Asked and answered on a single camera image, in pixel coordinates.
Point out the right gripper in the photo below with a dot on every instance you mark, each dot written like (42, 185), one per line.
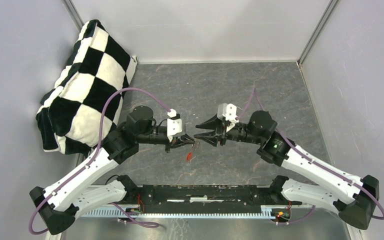
(212, 137)

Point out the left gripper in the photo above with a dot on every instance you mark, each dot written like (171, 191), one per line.
(176, 141)

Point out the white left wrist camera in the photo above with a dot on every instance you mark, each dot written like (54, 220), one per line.
(174, 127)

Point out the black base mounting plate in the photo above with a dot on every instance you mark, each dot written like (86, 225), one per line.
(203, 199)

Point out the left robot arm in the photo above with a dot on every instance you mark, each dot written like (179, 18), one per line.
(60, 204)

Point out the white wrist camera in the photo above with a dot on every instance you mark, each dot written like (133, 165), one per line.
(227, 112)
(174, 127)

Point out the black white checkered blanket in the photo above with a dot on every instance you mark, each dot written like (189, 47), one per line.
(85, 103)

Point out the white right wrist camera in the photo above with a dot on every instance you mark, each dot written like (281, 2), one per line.
(227, 112)

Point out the white toothed cable duct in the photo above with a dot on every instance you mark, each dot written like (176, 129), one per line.
(114, 212)

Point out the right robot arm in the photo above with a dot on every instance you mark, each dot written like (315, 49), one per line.
(351, 197)

